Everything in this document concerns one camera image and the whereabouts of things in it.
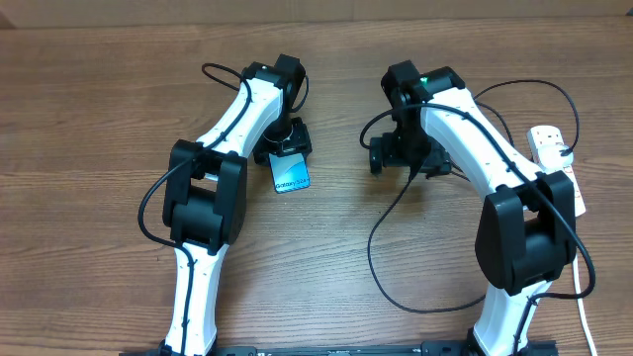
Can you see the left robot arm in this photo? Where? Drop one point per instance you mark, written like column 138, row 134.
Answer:
column 206, row 186

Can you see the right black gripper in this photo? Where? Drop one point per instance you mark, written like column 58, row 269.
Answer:
column 387, row 154

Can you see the white power strip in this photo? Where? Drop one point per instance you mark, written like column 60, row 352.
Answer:
column 546, row 135

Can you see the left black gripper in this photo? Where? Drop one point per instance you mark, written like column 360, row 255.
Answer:
column 299, row 143

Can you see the white charger plug adapter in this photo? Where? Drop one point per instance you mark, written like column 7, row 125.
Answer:
column 555, row 157

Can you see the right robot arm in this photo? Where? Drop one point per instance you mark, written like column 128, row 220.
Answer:
column 527, row 229

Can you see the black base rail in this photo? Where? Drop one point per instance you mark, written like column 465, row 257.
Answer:
column 346, row 351

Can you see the Samsung Galaxy smartphone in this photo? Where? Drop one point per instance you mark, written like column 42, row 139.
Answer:
column 290, row 173

